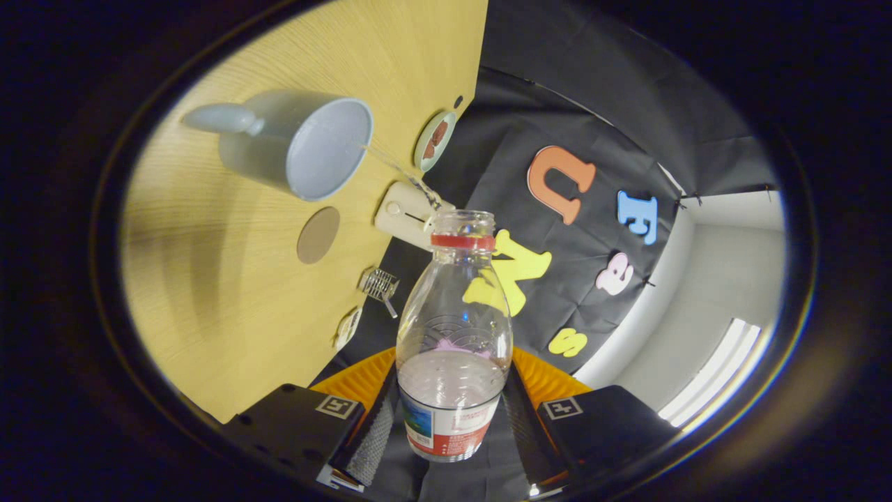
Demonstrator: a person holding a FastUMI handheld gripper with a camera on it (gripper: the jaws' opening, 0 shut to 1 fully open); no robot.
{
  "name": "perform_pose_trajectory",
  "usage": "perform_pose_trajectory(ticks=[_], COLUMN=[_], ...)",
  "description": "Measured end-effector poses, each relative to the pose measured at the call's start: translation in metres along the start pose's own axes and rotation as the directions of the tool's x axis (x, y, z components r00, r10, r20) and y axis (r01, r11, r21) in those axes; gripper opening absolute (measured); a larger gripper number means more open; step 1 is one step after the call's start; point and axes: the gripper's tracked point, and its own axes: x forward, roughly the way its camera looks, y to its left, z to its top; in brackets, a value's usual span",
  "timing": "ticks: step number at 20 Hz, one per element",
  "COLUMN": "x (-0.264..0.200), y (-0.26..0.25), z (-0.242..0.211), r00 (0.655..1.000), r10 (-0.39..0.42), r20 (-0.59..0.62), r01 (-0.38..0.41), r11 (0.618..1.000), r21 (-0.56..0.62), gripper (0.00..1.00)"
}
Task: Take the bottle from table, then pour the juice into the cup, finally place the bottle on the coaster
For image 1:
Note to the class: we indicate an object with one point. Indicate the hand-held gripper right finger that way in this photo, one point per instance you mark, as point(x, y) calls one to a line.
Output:
point(523, 439)

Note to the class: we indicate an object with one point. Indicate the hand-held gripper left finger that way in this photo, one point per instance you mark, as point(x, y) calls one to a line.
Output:
point(376, 446)

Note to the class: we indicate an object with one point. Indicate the clear plastic juice bottle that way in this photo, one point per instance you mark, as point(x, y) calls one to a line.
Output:
point(453, 348)

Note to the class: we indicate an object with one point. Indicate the round brown coaster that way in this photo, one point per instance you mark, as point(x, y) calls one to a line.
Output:
point(318, 235)

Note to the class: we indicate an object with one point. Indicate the light blue cup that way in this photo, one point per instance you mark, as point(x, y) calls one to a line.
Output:
point(327, 150)

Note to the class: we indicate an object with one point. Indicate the white divided sauce dish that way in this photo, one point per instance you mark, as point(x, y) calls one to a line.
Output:
point(347, 329)

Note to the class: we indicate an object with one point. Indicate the wooden table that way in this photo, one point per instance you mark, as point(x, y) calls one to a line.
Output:
point(230, 314)

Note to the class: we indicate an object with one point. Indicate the white toaster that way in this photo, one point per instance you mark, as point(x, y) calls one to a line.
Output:
point(397, 216)

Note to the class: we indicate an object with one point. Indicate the pale green plate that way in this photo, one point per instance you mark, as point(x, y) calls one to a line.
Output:
point(421, 155)

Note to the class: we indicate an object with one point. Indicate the reddish brown meat piece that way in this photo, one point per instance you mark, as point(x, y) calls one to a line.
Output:
point(439, 132)
point(429, 151)

